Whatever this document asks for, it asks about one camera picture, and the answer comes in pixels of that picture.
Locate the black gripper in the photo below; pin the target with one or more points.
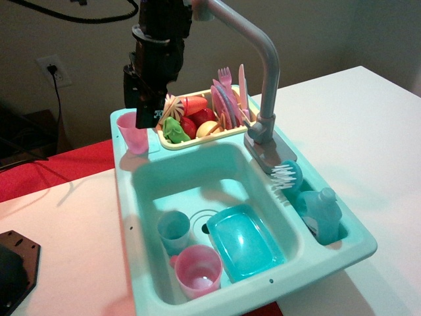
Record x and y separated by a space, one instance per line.
153 65

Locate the small pink cup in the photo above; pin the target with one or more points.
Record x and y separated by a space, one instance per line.
136 139

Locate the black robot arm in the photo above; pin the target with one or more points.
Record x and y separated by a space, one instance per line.
165 19

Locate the blue cup in sink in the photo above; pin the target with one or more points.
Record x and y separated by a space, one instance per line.
173 228

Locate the mint green toy sink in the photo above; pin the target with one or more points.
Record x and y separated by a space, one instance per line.
201 181

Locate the pink mug in sink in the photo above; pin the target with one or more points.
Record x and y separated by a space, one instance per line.
198 270

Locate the purple striped toy onion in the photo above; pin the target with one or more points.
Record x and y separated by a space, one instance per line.
173 107

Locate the green toy vegetable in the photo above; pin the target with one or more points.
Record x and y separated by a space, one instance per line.
173 131

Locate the orange red toy carrot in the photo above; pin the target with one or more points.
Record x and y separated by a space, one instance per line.
193 104

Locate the red toy apple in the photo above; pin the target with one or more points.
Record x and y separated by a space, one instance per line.
190 124

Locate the yellow toy fruit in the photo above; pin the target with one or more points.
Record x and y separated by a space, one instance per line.
207 128

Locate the pink toy fork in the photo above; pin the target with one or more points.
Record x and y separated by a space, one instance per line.
225 79

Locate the pink toy plates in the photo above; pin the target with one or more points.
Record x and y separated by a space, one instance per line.
227 111

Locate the red cloth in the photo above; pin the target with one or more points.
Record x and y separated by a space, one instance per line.
58 169

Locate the pink toy knife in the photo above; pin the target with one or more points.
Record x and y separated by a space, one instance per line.
242 88

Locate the cream dish rack basket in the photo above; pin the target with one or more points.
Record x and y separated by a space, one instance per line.
249 116

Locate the grey toy faucet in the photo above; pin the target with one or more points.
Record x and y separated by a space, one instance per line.
266 146

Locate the teal dish brush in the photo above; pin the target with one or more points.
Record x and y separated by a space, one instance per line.
287 176

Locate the teal rectangular tray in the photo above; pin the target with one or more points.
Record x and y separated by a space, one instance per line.
244 243

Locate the blue toy soap bottle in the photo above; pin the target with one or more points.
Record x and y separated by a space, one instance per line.
321 214

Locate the white wall outlet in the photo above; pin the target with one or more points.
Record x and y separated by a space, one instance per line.
54 71

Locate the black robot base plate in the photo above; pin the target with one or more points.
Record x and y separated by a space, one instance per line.
19 269

